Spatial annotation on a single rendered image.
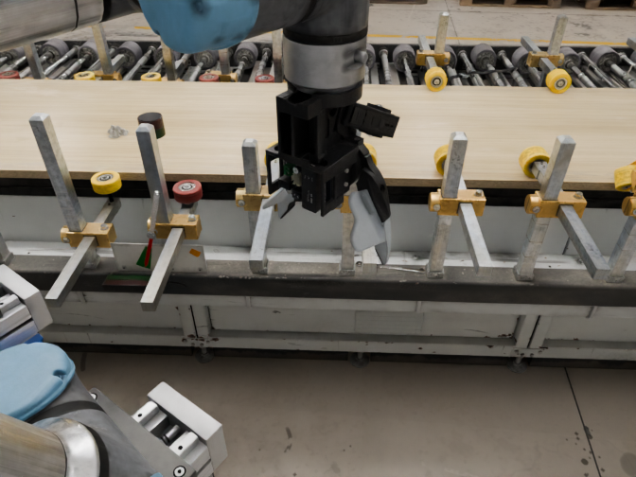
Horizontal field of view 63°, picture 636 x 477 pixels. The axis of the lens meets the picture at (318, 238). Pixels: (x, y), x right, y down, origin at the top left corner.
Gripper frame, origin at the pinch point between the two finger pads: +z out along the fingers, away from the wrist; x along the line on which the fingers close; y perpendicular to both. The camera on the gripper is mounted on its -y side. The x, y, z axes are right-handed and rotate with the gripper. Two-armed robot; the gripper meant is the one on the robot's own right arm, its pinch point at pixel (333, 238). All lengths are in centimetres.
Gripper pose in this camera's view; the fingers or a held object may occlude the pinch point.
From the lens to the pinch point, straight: 62.3
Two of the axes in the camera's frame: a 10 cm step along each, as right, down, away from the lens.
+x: 8.1, 3.6, -4.7
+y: -5.9, 5.0, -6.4
